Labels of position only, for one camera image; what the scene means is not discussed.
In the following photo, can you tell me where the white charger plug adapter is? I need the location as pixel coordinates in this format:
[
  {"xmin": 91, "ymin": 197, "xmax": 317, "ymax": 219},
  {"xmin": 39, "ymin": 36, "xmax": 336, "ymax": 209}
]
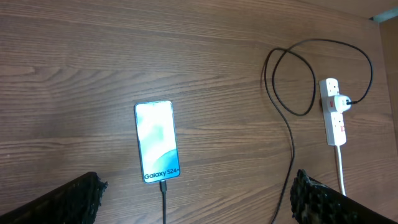
[{"xmin": 333, "ymin": 95, "xmax": 351, "ymax": 113}]

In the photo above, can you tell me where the Samsung Galaxy smartphone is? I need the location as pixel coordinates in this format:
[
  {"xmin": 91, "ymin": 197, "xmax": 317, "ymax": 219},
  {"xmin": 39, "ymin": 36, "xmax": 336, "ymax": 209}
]
[{"xmin": 134, "ymin": 101, "xmax": 181, "ymax": 184}]

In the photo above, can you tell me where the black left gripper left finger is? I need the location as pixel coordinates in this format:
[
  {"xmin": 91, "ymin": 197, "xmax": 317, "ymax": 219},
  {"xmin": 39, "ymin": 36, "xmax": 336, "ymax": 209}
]
[{"xmin": 1, "ymin": 172, "xmax": 108, "ymax": 224}]

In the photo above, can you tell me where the white power strip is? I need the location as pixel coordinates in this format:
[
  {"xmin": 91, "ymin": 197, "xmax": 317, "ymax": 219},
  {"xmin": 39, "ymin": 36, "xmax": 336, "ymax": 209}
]
[{"xmin": 319, "ymin": 78, "xmax": 346, "ymax": 146}]

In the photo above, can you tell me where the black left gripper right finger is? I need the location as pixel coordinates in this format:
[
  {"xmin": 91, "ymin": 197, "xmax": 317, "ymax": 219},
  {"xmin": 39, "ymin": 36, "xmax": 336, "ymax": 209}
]
[{"xmin": 290, "ymin": 169, "xmax": 397, "ymax": 224}]

